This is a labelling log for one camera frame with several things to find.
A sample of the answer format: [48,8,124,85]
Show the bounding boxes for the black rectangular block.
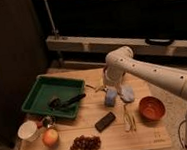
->
[95,112,116,132]

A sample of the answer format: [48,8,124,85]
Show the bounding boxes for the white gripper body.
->
[103,66,125,91]

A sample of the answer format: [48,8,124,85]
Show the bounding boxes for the bunch of dark grapes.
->
[69,135,101,150]

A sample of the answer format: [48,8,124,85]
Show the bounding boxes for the small metal can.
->
[42,115,56,129]

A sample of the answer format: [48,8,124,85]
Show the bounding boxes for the black handle on shelf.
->
[145,38,175,46]

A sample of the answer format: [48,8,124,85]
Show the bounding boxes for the light blue cloth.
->
[120,85,135,103]

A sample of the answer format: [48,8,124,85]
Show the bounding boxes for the metal clamp pole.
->
[44,0,60,39]

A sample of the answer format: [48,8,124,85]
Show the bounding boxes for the white cup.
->
[17,120,39,142]

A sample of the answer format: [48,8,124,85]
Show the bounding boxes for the dark metal spoon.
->
[84,82,107,94]

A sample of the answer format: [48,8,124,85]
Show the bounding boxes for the wooden shelf unit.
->
[41,0,187,74]

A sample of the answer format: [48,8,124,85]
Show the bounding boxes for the peeled banana skin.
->
[123,105,137,131]

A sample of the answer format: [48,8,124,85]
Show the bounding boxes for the black dish brush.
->
[48,94,85,110]

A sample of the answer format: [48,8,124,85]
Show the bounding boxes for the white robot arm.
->
[103,46,187,150]

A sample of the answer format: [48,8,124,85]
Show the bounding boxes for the red yellow apple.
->
[42,128,58,147]

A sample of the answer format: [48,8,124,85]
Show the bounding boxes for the black cable on floor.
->
[176,119,187,150]

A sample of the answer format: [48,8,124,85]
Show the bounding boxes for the red bowl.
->
[138,96,165,121]

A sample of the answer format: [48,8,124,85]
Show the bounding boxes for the green plastic tray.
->
[22,76,85,120]

